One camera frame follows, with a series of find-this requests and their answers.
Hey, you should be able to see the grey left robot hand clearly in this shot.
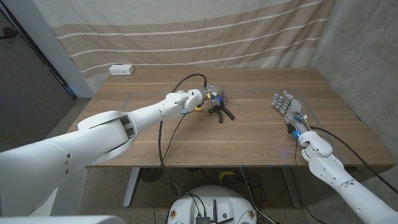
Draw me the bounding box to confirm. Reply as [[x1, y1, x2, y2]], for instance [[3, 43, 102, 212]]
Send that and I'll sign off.
[[198, 83, 228, 108]]

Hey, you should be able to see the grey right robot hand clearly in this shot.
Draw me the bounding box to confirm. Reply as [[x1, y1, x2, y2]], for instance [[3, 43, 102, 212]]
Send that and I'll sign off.
[[271, 90, 311, 139]]

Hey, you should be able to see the black hand grip exerciser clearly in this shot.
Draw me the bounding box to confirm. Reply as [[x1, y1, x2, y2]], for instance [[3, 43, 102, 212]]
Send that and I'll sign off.
[[208, 104, 236, 124]]

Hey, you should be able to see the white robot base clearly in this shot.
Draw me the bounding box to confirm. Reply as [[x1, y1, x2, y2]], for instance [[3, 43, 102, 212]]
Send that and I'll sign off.
[[167, 185, 258, 224]]

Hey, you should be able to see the yellow banana on floor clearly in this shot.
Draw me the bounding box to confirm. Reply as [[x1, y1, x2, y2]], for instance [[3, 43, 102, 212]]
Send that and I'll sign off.
[[218, 170, 236, 184]]

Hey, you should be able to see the beige striped curtain backdrop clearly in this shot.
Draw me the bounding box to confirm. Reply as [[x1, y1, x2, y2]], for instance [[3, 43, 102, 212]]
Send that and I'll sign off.
[[32, 0, 336, 94]]

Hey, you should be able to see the grey table leg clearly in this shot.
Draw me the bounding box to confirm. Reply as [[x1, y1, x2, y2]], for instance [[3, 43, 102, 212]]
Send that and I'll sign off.
[[281, 166, 302, 208]]

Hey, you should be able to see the white power strip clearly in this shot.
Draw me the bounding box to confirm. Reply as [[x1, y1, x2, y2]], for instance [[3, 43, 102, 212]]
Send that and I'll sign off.
[[108, 63, 135, 76]]

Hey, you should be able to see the black round floor fan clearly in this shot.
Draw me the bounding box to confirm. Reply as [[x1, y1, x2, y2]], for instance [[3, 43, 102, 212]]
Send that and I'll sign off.
[[139, 167, 165, 183]]

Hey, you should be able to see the white table leg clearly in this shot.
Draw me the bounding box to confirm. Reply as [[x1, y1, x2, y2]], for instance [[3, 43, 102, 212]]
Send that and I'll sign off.
[[123, 167, 141, 208]]

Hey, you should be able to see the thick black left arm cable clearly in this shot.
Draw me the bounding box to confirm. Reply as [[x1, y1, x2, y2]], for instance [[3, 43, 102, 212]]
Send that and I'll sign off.
[[157, 73, 208, 200]]

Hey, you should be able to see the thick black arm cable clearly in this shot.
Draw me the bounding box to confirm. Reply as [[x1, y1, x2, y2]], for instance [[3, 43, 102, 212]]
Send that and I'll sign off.
[[157, 73, 208, 200], [310, 125, 398, 196]]

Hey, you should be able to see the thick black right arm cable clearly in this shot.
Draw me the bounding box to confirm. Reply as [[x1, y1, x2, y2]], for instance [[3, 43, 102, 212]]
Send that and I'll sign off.
[[310, 125, 398, 196]]

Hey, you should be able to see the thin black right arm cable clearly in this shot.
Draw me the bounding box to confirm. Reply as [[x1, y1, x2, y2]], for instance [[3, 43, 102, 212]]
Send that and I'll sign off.
[[292, 139, 327, 224]]

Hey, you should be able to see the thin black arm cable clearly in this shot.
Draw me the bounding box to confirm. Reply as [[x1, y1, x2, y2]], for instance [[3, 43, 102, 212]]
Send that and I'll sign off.
[[292, 139, 327, 224], [160, 112, 189, 175]]

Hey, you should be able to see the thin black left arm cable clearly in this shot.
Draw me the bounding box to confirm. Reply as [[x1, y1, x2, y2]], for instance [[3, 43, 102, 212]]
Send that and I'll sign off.
[[160, 112, 189, 175]]

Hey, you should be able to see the grey floor cable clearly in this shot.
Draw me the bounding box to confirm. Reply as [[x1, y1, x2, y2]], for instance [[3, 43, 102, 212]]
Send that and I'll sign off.
[[239, 167, 276, 224]]

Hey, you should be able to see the black door handle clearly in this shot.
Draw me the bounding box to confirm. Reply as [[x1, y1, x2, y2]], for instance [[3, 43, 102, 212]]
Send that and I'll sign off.
[[0, 27, 19, 40]]

